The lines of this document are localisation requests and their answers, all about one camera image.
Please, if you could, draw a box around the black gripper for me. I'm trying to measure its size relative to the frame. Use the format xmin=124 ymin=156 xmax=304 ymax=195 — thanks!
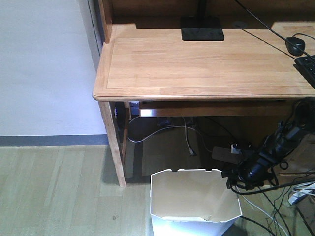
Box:
xmin=221 ymin=157 xmax=271 ymax=189

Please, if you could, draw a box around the white plastic trash bin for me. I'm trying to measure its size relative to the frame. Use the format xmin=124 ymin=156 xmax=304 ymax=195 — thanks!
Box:
xmin=150 ymin=169 xmax=242 ymax=236

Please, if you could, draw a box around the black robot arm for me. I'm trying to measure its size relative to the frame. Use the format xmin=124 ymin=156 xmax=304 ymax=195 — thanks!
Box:
xmin=221 ymin=97 xmax=315 ymax=190

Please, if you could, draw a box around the white power strip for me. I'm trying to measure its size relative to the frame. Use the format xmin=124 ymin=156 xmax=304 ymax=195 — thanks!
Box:
xmin=288 ymin=181 xmax=315 ymax=205
xmin=212 ymin=146 xmax=242 ymax=164

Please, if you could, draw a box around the white power strip right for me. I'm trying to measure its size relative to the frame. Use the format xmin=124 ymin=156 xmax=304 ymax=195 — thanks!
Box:
xmin=288 ymin=181 xmax=315 ymax=205

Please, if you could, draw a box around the black keyboard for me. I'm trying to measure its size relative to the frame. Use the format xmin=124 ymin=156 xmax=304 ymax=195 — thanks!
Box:
xmin=294 ymin=55 xmax=315 ymax=88

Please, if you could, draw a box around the wooden desk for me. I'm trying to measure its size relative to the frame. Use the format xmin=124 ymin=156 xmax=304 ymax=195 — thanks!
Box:
xmin=93 ymin=0 xmax=315 ymax=187

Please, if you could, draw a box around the black computer mouse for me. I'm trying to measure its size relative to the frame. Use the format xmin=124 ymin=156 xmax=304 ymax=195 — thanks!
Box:
xmin=285 ymin=36 xmax=306 ymax=57

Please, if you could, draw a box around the black monitor stand base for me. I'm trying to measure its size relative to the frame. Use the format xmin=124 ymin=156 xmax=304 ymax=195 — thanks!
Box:
xmin=180 ymin=0 xmax=224 ymax=41

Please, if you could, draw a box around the white cable under desk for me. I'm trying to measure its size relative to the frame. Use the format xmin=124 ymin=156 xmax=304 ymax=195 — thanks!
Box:
xmin=127 ymin=115 xmax=214 ymax=156

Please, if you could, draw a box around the black cable across desk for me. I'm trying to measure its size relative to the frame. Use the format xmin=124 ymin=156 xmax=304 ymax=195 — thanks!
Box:
xmin=233 ymin=0 xmax=315 ymax=59

